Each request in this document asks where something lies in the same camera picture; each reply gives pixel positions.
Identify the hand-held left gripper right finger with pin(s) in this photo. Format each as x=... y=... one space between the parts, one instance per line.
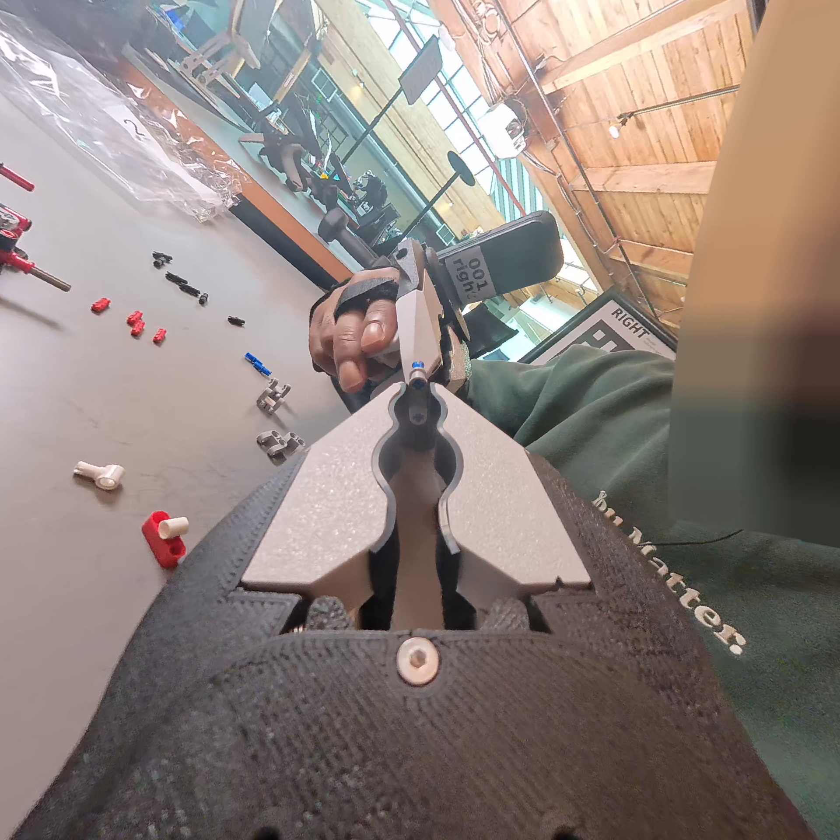
x=518 y=525

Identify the grey brick connector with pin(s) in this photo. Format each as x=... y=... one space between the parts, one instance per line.
x=266 y=401
x=282 y=389
x=269 y=443
x=293 y=441
x=417 y=420

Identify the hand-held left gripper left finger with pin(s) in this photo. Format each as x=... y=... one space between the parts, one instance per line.
x=315 y=525

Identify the toy brick car chassis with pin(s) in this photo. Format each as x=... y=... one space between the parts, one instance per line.
x=13 y=256

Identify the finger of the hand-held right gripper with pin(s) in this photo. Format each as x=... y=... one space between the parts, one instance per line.
x=438 y=341
x=412 y=328

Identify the black sign on pole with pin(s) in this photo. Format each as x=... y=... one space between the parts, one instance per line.
x=420 y=72

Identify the wooden background desk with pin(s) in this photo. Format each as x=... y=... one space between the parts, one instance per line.
x=292 y=226

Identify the white ceiling projector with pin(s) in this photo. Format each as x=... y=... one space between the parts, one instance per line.
x=505 y=131

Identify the black framed marker sign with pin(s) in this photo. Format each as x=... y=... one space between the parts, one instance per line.
x=610 y=328

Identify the red short beam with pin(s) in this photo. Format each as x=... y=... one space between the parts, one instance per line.
x=161 y=548

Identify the wooden easel with black panel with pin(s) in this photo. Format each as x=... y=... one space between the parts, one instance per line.
x=216 y=52

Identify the black round-top pole stand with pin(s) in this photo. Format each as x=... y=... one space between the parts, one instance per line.
x=463 y=167

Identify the black dumbbell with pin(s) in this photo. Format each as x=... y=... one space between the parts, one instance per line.
x=334 y=226

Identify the clear plastic bag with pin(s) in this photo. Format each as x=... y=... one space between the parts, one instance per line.
x=98 y=118

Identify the person's green sweatshirt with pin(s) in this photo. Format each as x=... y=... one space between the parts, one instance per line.
x=754 y=623

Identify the black exercise machine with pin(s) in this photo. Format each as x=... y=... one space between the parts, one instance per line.
x=295 y=157

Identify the person's right hand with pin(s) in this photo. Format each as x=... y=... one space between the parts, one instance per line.
x=328 y=341

